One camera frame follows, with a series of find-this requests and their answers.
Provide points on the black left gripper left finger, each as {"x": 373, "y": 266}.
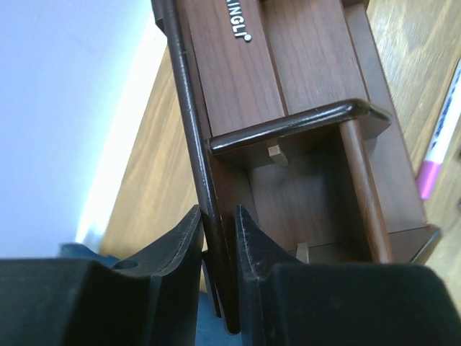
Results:
{"x": 150, "y": 298}

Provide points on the brown wooden desk organizer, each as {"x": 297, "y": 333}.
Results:
{"x": 287, "y": 112}

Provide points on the pink capped white marker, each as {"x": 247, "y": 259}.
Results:
{"x": 441, "y": 138}

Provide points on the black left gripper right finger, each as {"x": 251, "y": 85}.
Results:
{"x": 284, "y": 301}

